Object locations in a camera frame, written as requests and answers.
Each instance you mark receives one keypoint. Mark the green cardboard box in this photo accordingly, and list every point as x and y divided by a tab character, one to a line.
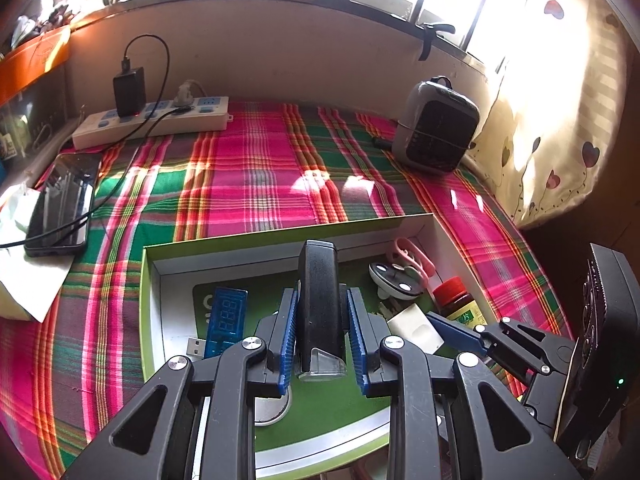
167	280

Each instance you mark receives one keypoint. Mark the blue usb tester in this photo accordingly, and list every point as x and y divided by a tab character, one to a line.
227	315

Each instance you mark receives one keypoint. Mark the round tin with grey lid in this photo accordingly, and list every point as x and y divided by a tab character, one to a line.
272	410

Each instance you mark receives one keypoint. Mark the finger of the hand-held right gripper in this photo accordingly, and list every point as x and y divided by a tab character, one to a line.
457	332

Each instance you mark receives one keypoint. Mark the white tissue paper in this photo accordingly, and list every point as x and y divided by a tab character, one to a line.
25	285

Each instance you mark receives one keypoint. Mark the white plug adapter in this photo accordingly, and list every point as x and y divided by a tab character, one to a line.
417	327

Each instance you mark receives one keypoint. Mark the black window hook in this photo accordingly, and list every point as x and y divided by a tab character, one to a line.
432	35

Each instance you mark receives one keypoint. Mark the orange box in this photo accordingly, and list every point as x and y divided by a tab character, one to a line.
30	62

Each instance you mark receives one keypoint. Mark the white power strip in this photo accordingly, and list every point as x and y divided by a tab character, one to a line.
115	127

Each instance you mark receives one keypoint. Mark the red capped brown bottle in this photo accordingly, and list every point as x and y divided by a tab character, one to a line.
452	295

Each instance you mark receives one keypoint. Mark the heart print curtain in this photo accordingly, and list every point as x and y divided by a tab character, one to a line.
560	110

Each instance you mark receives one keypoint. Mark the plaid blanket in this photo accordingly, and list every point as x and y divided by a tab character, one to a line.
260	175

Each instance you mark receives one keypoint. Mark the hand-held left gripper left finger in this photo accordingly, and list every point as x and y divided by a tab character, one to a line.
286	340

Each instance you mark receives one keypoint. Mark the white plug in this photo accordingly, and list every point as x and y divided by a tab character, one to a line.
185	94

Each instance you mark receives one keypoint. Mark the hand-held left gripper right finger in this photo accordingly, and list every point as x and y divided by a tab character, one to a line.
359	340

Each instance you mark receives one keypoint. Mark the black smartphone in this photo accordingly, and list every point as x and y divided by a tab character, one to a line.
62	205

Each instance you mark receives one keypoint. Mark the black charger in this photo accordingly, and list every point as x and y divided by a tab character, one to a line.
129	92

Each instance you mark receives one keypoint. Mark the white plastic gadget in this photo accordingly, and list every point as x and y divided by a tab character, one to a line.
400	287

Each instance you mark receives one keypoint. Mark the pink scissors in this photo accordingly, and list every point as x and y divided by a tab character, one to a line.
415	255

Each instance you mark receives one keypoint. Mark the clear plastic container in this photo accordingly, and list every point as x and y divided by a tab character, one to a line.
35	120

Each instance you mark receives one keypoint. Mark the small grey heater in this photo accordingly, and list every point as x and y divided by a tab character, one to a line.
435	125

